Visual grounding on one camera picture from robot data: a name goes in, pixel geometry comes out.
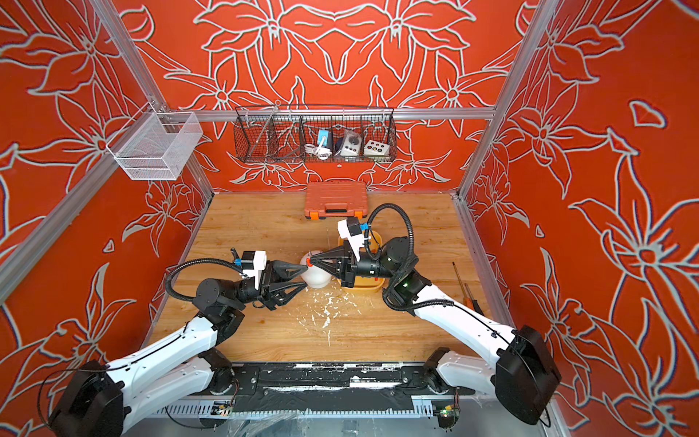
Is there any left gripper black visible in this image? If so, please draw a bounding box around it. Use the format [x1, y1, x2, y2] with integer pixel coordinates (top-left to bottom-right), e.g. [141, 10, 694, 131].
[229, 265, 306, 316]

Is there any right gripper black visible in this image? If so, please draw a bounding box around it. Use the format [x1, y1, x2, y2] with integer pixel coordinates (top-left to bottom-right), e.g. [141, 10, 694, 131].
[315, 247, 402, 295]

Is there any white dome with screws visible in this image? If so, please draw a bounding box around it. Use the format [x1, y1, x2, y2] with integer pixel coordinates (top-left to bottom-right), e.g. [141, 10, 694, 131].
[300, 251, 332, 290]

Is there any yellow plastic tray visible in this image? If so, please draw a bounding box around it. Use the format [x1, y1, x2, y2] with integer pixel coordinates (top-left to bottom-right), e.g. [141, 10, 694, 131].
[338, 233, 386, 293]

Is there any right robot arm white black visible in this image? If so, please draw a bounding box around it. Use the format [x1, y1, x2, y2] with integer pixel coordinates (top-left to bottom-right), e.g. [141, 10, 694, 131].
[307, 237, 562, 425]

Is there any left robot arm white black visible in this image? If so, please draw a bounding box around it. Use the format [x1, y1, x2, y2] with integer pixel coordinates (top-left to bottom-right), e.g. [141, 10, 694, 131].
[45, 251, 308, 436]

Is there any orange tool case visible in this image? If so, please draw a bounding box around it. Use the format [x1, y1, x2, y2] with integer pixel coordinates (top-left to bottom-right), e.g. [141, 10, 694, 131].
[304, 181, 369, 220]

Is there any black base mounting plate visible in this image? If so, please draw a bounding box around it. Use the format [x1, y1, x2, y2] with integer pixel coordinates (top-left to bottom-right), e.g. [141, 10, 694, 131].
[204, 362, 474, 413]

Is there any white socket block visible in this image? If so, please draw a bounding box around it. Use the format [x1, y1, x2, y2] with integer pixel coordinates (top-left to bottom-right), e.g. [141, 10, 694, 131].
[363, 140, 390, 160]

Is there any blue white small box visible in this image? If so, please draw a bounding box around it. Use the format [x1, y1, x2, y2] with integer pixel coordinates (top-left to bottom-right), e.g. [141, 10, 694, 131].
[316, 129, 331, 149]

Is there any white power adapter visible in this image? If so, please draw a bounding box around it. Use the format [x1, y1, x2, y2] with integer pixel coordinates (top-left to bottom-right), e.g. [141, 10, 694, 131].
[336, 130, 362, 158]

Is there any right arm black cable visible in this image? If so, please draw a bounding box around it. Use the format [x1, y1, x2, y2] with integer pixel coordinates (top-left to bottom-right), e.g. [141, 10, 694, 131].
[364, 203, 416, 263]

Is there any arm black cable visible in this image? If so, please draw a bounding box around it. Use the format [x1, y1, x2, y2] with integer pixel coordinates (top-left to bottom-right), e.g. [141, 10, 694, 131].
[364, 203, 416, 263]
[165, 257, 244, 302]

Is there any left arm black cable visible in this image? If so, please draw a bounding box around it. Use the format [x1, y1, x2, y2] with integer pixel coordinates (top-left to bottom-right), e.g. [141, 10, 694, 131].
[165, 257, 244, 302]

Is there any orange handled screwdriver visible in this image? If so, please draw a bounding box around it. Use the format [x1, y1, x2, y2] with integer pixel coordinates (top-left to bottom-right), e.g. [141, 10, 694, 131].
[451, 261, 484, 316]

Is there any black wire wall basket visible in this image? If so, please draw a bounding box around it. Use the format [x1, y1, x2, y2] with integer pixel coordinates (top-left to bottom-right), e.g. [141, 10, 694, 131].
[234, 104, 398, 164]

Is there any clear plastic wall bin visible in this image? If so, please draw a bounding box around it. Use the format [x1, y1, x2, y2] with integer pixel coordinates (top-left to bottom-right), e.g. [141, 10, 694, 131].
[107, 112, 203, 181]

